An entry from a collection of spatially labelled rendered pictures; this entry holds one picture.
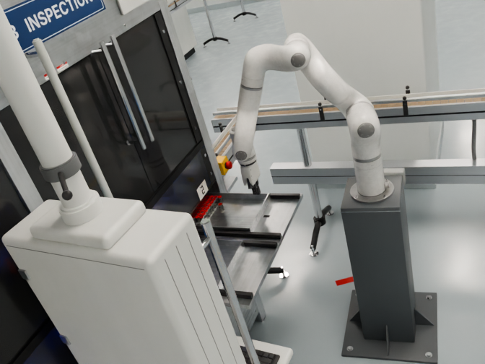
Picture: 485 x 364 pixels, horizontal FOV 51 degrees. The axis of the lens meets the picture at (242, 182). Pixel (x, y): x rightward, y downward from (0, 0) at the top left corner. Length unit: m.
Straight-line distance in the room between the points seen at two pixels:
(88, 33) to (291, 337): 1.91
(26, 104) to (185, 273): 0.49
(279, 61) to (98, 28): 0.65
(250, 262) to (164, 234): 0.94
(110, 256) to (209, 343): 0.35
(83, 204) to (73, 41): 0.67
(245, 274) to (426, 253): 1.55
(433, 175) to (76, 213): 2.25
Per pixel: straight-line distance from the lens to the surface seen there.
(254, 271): 1.99
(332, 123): 2.95
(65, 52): 1.70
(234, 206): 2.39
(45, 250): 1.31
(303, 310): 3.03
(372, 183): 2.23
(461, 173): 3.05
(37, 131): 1.15
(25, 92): 1.13
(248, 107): 2.04
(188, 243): 1.17
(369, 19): 3.34
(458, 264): 3.21
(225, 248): 2.15
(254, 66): 1.98
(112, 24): 1.89
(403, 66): 3.41
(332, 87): 2.02
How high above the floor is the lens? 2.16
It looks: 30 degrees down
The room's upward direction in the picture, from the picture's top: 16 degrees counter-clockwise
